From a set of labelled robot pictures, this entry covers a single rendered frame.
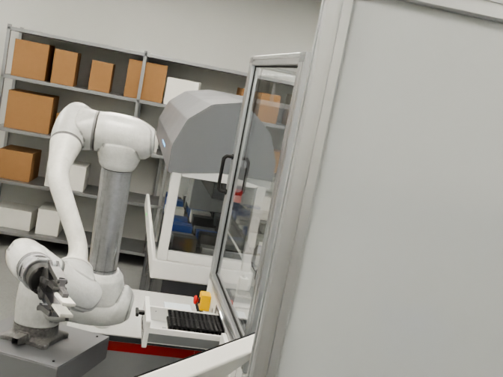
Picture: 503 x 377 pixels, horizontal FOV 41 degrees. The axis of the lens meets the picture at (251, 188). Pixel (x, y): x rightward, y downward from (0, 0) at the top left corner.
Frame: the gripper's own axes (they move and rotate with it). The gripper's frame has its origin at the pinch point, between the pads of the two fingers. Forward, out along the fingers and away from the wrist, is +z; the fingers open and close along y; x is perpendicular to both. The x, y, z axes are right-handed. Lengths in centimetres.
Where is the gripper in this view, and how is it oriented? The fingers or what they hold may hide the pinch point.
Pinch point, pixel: (63, 305)
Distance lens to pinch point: 163.7
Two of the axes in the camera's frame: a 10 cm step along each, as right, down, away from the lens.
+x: 8.1, 1.6, 5.6
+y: 2.6, -9.6, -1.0
